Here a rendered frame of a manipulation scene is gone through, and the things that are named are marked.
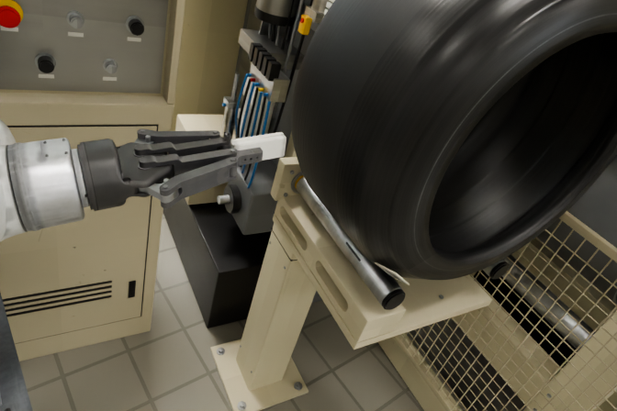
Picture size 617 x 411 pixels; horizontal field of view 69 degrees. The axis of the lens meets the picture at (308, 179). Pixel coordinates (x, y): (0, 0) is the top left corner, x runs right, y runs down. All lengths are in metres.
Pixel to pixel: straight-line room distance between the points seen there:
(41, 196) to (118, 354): 1.28
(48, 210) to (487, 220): 0.80
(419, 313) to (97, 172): 0.67
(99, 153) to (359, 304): 0.50
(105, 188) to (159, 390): 1.22
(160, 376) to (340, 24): 1.33
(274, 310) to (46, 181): 0.95
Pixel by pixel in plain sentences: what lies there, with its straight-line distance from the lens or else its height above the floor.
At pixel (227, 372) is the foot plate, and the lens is 1.70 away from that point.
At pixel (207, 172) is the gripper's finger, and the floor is 1.15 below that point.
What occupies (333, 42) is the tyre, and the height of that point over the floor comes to 1.26.
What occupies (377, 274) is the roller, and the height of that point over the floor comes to 0.92.
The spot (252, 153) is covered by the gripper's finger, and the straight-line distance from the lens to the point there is 0.55.
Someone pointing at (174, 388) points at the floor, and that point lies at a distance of 1.67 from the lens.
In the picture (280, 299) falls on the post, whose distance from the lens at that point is 1.32.
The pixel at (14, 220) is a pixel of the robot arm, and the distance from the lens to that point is 0.51.
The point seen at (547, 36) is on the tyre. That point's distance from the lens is 0.60.
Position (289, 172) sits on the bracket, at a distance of 0.96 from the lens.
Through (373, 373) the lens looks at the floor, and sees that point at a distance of 1.87.
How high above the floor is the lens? 1.43
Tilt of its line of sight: 32 degrees down
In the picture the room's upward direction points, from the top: 17 degrees clockwise
